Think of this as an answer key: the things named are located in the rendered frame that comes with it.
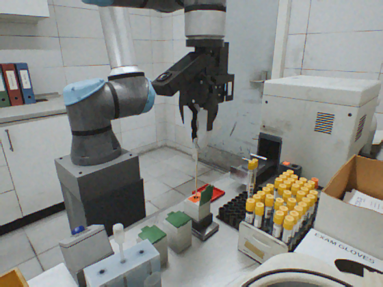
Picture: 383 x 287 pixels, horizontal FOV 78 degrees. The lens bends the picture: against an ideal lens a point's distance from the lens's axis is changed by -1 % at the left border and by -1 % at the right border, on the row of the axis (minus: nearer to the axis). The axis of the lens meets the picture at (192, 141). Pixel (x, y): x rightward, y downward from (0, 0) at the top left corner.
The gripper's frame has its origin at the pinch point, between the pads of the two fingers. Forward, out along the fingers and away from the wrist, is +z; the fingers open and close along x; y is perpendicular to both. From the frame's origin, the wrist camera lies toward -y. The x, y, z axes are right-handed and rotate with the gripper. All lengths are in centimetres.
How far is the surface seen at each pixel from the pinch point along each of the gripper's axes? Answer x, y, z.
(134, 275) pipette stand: -8.3, -21.5, 11.9
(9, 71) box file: 192, 2, -5
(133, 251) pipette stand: -5.8, -19.9, 10.5
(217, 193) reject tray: 4.9, 14.3, 20.3
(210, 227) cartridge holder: -4.2, 0.5, 19.1
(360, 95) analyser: -20.0, 38.2, -7.9
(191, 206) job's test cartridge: -0.4, -2.0, 14.1
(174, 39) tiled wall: 198, 171, -32
